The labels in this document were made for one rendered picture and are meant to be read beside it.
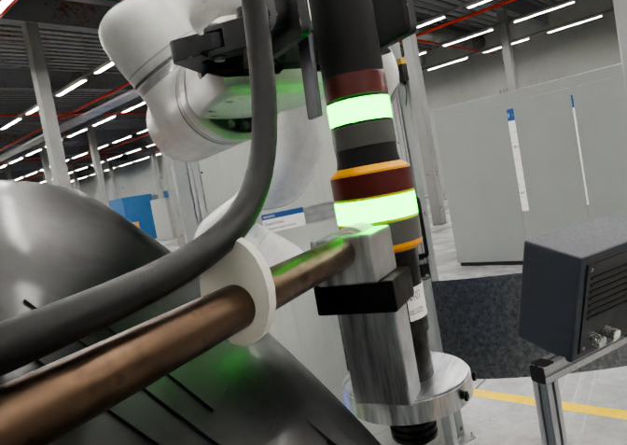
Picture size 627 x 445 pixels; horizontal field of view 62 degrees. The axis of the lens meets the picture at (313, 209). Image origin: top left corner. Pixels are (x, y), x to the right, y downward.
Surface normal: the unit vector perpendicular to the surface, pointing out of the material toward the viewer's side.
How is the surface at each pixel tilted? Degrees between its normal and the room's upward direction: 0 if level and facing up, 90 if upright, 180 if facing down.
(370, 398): 90
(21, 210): 44
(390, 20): 89
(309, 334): 90
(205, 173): 90
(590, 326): 105
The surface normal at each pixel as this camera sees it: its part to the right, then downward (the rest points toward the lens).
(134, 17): 0.18, -0.07
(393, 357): -0.44, 0.12
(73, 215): 0.52, -0.84
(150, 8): 0.42, -0.22
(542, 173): -0.65, 0.15
